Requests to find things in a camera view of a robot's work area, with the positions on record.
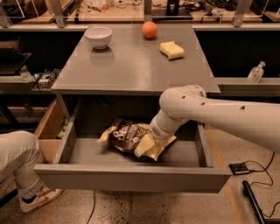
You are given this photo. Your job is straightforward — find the white ceramic bowl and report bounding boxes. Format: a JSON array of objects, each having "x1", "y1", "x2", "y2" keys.
[{"x1": 84, "y1": 26, "x2": 113, "y2": 49}]

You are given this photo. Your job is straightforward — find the grey side shelf right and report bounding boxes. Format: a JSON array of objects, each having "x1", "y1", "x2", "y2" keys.
[{"x1": 215, "y1": 77, "x2": 280, "y2": 97}]

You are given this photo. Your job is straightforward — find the wooden open box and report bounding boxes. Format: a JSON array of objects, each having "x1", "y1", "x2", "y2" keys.
[{"x1": 34, "y1": 99, "x2": 65, "y2": 164}]

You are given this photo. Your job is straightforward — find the green snack packet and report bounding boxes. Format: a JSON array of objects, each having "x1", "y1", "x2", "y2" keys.
[{"x1": 57, "y1": 119, "x2": 68, "y2": 139}]

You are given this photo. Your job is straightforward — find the black pole on floor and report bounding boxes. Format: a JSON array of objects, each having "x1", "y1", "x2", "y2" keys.
[{"x1": 242, "y1": 180, "x2": 267, "y2": 224}]

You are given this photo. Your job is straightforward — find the clear sanitizer bottle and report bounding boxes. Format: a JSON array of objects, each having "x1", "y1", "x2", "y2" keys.
[{"x1": 248, "y1": 61, "x2": 265, "y2": 83}]

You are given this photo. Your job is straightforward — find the grey open top drawer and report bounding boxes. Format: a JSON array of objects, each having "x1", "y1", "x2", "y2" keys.
[{"x1": 33, "y1": 97, "x2": 233, "y2": 194}]

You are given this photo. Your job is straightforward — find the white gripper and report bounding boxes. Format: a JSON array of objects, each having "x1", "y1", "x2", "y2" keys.
[{"x1": 134, "y1": 109, "x2": 188, "y2": 158}]

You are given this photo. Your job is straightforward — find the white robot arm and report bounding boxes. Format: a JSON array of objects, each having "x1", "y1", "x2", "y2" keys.
[{"x1": 135, "y1": 85, "x2": 280, "y2": 157}]

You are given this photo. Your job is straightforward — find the brown chip bag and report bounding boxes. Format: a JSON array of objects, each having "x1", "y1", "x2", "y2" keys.
[{"x1": 97, "y1": 118, "x2": 176, "y2": 161}]

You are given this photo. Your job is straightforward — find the black patterned box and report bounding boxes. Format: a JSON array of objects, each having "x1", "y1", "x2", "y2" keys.
[{"x1": 34, "y1": 69, "x2": 61, "y2": 89}]

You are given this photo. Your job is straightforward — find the white red sneaker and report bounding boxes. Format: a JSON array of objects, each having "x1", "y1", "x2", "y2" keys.
[{"x1": 19, "y1": 185, "x2": 63, "y2": 214}]

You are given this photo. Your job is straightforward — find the grey cabinet counter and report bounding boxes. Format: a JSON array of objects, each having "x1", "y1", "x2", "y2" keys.
[{"x1": 52, "y1": 24, "x2": 220, "y2": 130}]

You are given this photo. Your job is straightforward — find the yellow sponge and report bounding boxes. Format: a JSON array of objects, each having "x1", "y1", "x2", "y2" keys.
[{"x1": 160, "y1": 41, "x2": 185, "y2": 60}]

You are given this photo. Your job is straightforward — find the orange fruit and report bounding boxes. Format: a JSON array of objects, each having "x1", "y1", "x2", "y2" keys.
[{"x1": 142, "y1": 21, "x2": 158, "y2": 39}]

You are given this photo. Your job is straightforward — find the person leg beige trousers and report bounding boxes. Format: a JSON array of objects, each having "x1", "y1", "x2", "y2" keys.
[{"x1": 0, "y1": 130, "x2": 43, "y2": 200}]

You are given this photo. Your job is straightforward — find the black floor cable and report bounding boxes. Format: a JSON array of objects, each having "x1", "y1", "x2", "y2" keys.
[{"x1": 244, "y1": 151, "x2": 280, "y2": 219}]

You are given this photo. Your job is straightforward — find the black floor power box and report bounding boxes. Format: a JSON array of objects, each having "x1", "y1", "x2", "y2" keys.
[{"x1": 229, "y1": 163, "x2": 249, "y2": 175}]

